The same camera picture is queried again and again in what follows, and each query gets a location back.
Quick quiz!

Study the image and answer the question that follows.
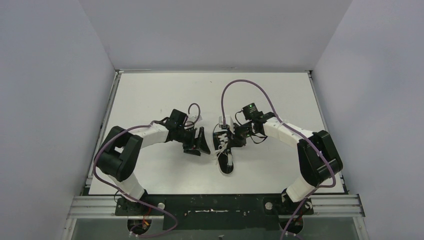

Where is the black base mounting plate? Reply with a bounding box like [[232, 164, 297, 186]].
[[114, 193, 314, 231]]

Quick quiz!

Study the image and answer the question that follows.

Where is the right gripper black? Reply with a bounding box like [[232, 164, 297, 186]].
[[227, 121, 258, 148]]

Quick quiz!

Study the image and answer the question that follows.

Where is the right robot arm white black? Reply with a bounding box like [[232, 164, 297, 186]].
[[225, 103, 344, 214]]

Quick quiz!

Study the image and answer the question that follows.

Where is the black white canvas sneaker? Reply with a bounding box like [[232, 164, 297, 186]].
[[212, 125, 234, 175]]

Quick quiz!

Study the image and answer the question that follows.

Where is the white shoelace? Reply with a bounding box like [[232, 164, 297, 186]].
[[212, 131, 234, 168]]

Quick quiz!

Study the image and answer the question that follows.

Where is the aluminium frame rail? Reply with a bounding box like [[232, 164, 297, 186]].
[[67, 194, 365, 219]]

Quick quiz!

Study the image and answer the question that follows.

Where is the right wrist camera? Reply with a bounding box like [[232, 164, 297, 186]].
[[218, 115, 235, 133]]

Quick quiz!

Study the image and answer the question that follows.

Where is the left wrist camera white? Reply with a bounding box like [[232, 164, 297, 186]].
[[187, 114, 202, 123]]

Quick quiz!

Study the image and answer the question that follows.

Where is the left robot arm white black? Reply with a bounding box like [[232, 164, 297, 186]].
[[93, 109, 211, 214]]

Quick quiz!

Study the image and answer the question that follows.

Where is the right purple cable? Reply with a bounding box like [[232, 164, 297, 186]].
[[220, 79, 337, 240]]

